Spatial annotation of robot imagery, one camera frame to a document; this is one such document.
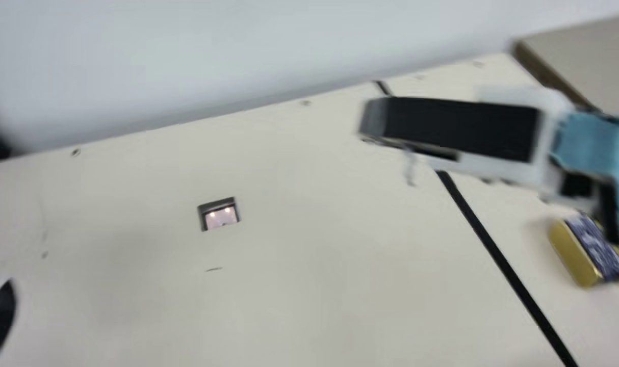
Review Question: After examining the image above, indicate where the small square scanner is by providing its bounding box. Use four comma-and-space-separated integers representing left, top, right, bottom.
197, 196, 242, 233

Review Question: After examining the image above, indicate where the black strip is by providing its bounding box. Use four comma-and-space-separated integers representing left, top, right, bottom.
373, 80, 579, 367

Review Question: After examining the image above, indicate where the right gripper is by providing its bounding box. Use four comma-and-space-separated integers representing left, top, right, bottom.
359, 86, 619, 241

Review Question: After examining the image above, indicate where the rectangular tin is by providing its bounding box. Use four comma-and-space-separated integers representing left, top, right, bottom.
547, 216, 619, 289

